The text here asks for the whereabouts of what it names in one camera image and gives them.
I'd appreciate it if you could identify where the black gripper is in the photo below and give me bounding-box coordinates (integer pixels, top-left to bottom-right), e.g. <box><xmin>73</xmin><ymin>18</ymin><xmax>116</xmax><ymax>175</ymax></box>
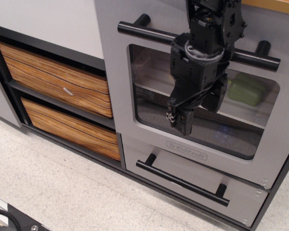
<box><xmin>166</xmin><ymin>33</ymin><xmax>228</xmax><ymax>136</ymax></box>

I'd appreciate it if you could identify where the grey oven door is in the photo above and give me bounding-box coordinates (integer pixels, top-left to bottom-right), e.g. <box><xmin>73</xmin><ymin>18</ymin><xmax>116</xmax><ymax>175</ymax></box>
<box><xmin>95</xmin><ymin>0</ymin><xmax>289</xmax><ymax>190</ymax></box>

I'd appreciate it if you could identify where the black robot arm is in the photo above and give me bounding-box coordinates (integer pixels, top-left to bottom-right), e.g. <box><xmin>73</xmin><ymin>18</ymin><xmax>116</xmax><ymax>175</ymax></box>
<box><xmin>166</xmin><ymin>0</ymin><xmax>247</xmax><ymax>136</ymax></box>

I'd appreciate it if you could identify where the green toy food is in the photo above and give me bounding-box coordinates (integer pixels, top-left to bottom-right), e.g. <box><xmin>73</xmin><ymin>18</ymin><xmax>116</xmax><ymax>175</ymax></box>
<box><xmin>228</xmin><ymin>72</ymin><xmax>266</xmax><ymax>107</ymax></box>

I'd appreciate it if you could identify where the grey bottom drawer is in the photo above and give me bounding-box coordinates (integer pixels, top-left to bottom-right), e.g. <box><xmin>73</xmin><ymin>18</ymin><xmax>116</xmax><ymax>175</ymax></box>
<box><xmin>122</xmin><ymin>136</ymin><xmax>268</xmax><ymax>227</ymax></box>

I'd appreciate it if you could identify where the grey toy kitchen cabinet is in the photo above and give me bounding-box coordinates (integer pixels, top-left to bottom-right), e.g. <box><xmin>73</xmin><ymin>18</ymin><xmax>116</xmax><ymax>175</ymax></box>
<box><xmin>0</xmin><ymin>0</ymin><xmax>289</xmax><ymax>231</ymax></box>

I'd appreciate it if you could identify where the upper wood grain drawer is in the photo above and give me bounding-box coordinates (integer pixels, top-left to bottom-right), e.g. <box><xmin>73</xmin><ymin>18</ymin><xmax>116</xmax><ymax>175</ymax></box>
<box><xmin>0</xmin><ymin>39</ymin><xmax>113</xmax><ymax>118</ymax></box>

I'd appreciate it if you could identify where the wood grain drawer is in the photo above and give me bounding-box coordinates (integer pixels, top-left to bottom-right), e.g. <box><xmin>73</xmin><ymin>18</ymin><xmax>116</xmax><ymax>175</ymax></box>
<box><xmin>0</xmin><ymin>39</ymin><xmax>113</xmax><ymax>118</ymax></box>
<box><xmin>21</xmin><ymin>97</ymin><xmax>120</xmax><ymax>161</ymax></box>

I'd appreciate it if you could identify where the lower wood grain drawer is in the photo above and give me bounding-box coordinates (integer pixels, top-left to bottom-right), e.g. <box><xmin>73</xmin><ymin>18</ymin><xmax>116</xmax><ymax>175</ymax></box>
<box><xmin>21</xmin><ymin>97</ymin><xmax>120</xmax><ymax>161</ymax></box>

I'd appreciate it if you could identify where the black bottom drawer handle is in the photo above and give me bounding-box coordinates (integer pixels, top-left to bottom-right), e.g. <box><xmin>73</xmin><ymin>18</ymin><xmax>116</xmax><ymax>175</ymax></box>
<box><xmin>136</xmin><ymin>154</ymin><xmax>230</xmax><ymax>207</ymax></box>

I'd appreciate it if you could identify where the black oven door handle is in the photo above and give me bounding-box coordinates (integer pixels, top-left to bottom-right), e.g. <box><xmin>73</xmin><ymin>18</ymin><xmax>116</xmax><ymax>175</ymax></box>
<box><xmin>118</xmin><ymin>13</ymin><xmax>281</xmax><ymax>72</ymax></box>

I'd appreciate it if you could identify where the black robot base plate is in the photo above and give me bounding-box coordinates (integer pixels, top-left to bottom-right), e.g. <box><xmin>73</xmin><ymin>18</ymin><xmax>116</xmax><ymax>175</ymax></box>
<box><xmin>7</xmin><ymin>204</ymin><xmax>50</xmax><ymax>231</ymax></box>

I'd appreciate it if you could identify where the black braided cable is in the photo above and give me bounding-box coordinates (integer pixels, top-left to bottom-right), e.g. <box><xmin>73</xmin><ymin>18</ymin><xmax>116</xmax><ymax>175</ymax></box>
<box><xmin>0</xmin><ymin>207</ymin><xmax>21</xmax><ymax>231</ymax></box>

